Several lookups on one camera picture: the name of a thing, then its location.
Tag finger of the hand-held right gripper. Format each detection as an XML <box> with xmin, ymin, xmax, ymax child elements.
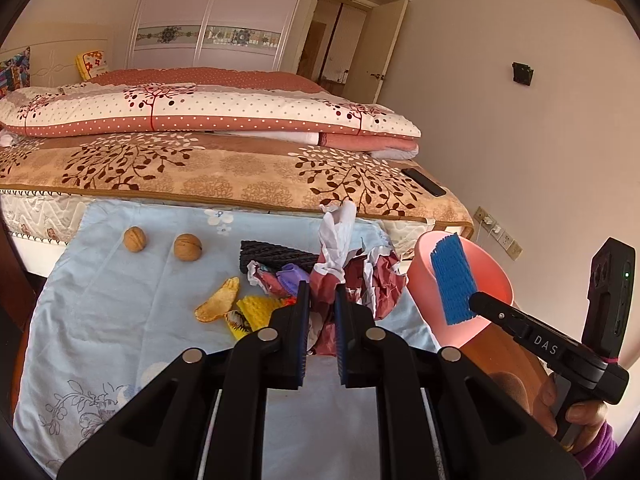
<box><xmin>469</xmin><ymin>291</ymin><xmax>532</xmax><ymax>347</ymax></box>

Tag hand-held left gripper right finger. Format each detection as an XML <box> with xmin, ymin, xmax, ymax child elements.
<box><xmin>335</xmin><ymin>284</ymin><xmax>586</xmax><ymax>480</ymax></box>

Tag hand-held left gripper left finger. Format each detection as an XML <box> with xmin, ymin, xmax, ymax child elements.
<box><xmin>57</xmin><ymin>281</ymin><xmax>312</xmax><ymax>480</ymax></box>

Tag purple cloth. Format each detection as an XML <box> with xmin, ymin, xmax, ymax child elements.
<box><xmin>276</xmin><ymin>264</ymin><xmax>311</xmax><ymax>297</ymax></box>

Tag red white paper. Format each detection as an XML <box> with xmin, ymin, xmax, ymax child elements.
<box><xmin>310</xmin><ymin>200</ymin><xmax>403</xmax><ymax>358</ymax></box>

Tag blue foam net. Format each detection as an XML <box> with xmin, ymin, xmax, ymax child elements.
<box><xmin>431</xmin><ymin>234</ymin><xmax>478</xmax><ymax>326</ymax></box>

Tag pink plastic bin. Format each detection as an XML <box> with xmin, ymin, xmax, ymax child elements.
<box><xmin>407</xmin><ymin>230</ymin><xmax>516</xmax><ymax>348</ymax></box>

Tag orange fruit peel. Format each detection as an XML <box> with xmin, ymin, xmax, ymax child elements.
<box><xmin>194</xmin><ymin>277</ymin><xmax>241</xmax><ymax>323</ymax></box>

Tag person's right forearm purple sleeve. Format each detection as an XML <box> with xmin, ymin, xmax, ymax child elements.
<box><xmin>572</xmin><ymin>420</ymin><xmax>622</xmax><ymax>479</ymax></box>

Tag person's right hand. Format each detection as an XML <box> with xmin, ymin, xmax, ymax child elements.
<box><xmin>532</xmin><ymin>375</ymin><xmax>610</xmax><ymax>438</ymax></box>

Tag small crumpled colourful wrapper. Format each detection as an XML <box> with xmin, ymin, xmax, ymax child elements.
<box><xmin>246</xmin><ymin>260</ymin><xmax>281</xmax><ymax>293</ymax></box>

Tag black foam net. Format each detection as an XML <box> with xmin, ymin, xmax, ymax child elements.
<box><xmin>239</xmin><ymin>240</ymin><xmax>321</xmax><ymax>275</ymax></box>

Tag walnut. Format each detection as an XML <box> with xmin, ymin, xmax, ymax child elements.
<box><xmin>123</xmin><ymin>226</ymin><xmax>147</xmax><ymax>252</ymax></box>
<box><xmin>173</xmin><ymin>233</ymin><xmax>203</xmax><ymax>262</ymax></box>

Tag black phone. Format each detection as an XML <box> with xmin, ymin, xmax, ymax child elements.
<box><xmin>402</xmin><ymin>167</ymin><xmax>447</xmax><ymax>197</ymax></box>

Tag brown leaf print blanket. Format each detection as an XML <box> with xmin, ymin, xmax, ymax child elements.
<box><xmin>0</xmin><ymin>132</ymin><xmax>473</xmax><ymax>226</ymax></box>

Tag pink folded blanket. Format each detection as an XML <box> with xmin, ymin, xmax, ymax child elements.
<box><xmin>220</xmin><ymin>130</ymin><xmax>420</xmax><ymax>161</ymax></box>

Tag light blue floral cloth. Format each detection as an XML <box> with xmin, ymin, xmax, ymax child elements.
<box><xmin>12</xmin><ymin>200</ymin><xmax>441</xmax><ymax>480</ymax></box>

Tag dotted tree print quilt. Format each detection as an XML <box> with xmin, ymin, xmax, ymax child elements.
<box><xmin>0</xmin><ymin>67</ymin><xmax>421</xmax><ymax>141</ymax></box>

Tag cream room door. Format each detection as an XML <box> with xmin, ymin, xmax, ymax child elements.
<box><xmin>367</xmin><ymin>0</ymin><xmax>411</xmax><ymax>106</ymax></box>

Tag dark wooden nightstand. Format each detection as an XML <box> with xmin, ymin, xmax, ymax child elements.
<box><xmin>0</xmin><ymin>222</ymin><xmax>47</xmax><ymax>341</ymax></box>

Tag white sliding door wardrobe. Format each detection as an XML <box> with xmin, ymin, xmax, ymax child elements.
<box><xmin>125</xmin><ymin>0</ymin><xmax>313</xmax><ymax>73</ymax></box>

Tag yellow flower print pillow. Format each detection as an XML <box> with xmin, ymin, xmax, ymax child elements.
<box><xmin>75</xmin><ymin>50</ymin><xmax>112</xmax><ymax>81</ymax></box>

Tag cream bed headboard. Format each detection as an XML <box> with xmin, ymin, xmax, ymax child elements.
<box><xmin>0</xmin><ymin>37</ymin><xmax>111</xmax><ymax>92</ymax></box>

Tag colourful patchwork pillow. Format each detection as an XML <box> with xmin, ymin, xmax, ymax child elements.
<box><xmin>0</xmin><ymin>47</ymin><xmax>32</xmax><ymax>95</ymax></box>

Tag white wall socket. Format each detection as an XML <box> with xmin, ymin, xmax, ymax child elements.
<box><xmin>474</xmin><ymin>206</ymin><xmax>496</xmax><ymax>236</ymax></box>
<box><xmin>500</xmin><ymin>230</ymin><xmax>523</xmax><ymax>261</ymax></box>

